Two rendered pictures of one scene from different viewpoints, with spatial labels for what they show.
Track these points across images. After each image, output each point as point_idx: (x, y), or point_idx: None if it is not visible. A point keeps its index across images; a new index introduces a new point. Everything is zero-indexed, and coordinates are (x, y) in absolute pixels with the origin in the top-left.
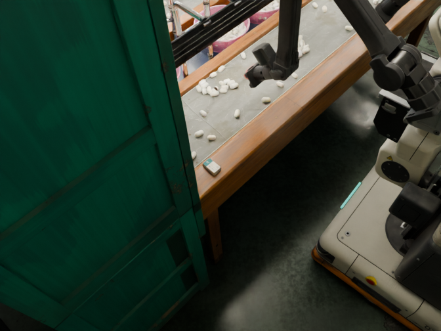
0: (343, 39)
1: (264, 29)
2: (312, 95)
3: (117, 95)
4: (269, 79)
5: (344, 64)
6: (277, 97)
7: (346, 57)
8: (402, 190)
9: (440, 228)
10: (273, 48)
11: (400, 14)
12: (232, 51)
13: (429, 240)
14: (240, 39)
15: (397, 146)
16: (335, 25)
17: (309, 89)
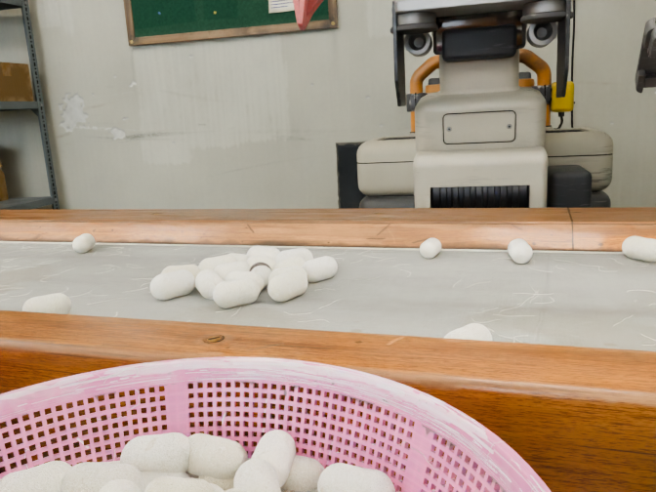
0: (147, 248)
1: (155, 325)
2: (496, 209)
3: None
4: (519, 278)
5: (303, 210)
6: (582, 254)
7: (266, 214)
8: (578, 174)
9: (604, 151)
10: (289, 314)
11: (16, 212)
12: (510, 350)
13: (602, 198)
14: (330, 363)
15: (544, 122)
16: (54, 266)
17: (477, 213)
